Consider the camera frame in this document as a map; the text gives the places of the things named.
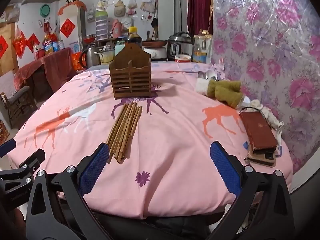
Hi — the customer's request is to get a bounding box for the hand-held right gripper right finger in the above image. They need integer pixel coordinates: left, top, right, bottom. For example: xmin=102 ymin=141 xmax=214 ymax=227
xmin=209 ymin=141 xmax=294 ymax=240

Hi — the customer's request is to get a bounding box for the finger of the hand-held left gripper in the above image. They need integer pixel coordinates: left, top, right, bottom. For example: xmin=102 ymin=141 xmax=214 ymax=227
xmin=0 ymin=149 xmax=46 ymax=200
xmin=0 ymin=139 xmax=17 ymax=158

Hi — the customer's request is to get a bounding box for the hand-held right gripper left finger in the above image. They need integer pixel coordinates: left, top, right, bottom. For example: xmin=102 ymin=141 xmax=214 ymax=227
xmin=26 ymin=142 xmax=110 ymax=240

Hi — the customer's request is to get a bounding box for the bundle of wooden chopsticks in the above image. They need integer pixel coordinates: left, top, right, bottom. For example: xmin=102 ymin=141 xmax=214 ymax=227
xmin=105 ymin=102 xmax=143 ymax=165

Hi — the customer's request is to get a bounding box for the wooden chopstick holder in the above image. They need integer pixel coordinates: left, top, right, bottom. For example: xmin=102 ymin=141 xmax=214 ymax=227
xmin=109 ymin=43 xmax=152 ymax=100

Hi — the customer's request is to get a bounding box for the brown leather phone case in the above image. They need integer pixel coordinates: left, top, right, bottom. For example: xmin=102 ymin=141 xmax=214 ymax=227
xmin=239 ymin=111 xmax=278 ymax=167

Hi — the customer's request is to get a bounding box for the wooden armchair with cushion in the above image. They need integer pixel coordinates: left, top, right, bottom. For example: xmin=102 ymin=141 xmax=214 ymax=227
xmin=0 ymin=86 xmax=38 ymax=128

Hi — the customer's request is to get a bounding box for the pink deer-print tablecloth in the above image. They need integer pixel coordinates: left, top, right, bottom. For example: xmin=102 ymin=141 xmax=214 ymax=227
xmin=6 ymin=62 xmax=293 ymax=219

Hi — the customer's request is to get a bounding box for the cream knotted cloth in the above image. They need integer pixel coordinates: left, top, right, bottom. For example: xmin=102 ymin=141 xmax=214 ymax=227
xmin=246 ymin=99 xmax=284 ymax=140

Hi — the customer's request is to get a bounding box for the wooden door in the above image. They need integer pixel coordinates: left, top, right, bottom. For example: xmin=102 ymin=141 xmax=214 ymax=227
xmin=0 ymin=22 xmax=19 ymax=77

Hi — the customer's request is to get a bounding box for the side table with red cloth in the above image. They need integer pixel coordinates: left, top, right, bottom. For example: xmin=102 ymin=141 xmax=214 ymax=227
xmin=14 ymin=47 xmax=75 ymax=93

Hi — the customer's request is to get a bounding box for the yellow oil bottle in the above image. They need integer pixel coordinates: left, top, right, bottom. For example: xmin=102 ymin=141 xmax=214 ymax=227
xmin=43 ymin=35 xmax=54 ymax=54

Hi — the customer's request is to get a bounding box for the steel electric kettle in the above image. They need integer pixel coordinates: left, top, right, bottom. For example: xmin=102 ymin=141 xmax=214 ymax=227
xmin=79 ymin=46 xmax=102 ymax=69

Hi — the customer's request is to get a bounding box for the steel pot with lid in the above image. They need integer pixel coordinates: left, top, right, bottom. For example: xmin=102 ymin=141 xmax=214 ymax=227
xmin=96 ymin=49 xmax=115 ymax=64

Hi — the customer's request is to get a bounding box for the red and white bowl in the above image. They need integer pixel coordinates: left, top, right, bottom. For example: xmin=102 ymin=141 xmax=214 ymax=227
xmin=174 ymin=54 xmax=192 ymax=63

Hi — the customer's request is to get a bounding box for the clear cooking oil bottle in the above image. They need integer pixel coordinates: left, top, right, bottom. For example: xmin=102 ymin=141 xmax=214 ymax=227
xmin=193 ymin=31 xmax=213 ymax=64

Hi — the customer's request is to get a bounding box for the floral plastic-wrapped mattress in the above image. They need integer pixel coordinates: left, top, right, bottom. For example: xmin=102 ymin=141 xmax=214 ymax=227
xmin=212 ymin=0 xmax=320 ymax=180

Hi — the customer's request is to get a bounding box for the silver electric pressure cooker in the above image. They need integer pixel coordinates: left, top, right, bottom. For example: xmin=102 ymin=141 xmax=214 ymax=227
xmin=167 ymin=32 xmax=194 ymax=62

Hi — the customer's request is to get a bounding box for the white electric stove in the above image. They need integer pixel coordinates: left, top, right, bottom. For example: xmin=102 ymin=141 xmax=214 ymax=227
xmin=142 ymin=46 xmax=167 ymax=60

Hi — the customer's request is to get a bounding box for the red diamond paper decoration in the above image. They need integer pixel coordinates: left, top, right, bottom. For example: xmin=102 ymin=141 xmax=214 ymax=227
xmin=60 ymin=18 xmax=77 ymax=38

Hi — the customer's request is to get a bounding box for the dark soy sauce bottle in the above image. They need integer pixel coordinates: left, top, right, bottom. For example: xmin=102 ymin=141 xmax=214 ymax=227
xmin=127 ymin=26 xmax=143 ymax=50

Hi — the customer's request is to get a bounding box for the copper frying pan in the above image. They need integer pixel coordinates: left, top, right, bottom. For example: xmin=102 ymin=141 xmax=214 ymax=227
xmin=142 ymin=40 xmax=168 ymax=47

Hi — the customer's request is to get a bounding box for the pink thermos jug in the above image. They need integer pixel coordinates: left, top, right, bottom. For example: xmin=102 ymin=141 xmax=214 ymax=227
xmin=111 ymin=19 xmax=122 ymax=38

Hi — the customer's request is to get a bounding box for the green-lidded stacked container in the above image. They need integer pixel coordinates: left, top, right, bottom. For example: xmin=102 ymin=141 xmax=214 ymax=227
xmin=95 ymin=10 xmax=108 ymax=40

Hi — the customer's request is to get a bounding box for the white refrigerator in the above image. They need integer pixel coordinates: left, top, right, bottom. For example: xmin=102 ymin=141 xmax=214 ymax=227
xmin=58 ymin=5 xmax=87 ymax=53

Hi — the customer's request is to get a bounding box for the orange refrigerator cover cloth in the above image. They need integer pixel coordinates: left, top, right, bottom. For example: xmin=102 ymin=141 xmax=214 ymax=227
xmin=58 ymin=1 xmax=87 ymax=15

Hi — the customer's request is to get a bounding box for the beige heart-print hanging bag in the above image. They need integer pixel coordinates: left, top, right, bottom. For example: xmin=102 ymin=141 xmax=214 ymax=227
xmin=114 ymin=0 xmax=125 ymax=17

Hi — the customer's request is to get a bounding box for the dark red curtain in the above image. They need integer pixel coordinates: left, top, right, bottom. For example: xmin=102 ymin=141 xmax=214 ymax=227
xmin=187 ymin=0 xmax=214 ymax=37

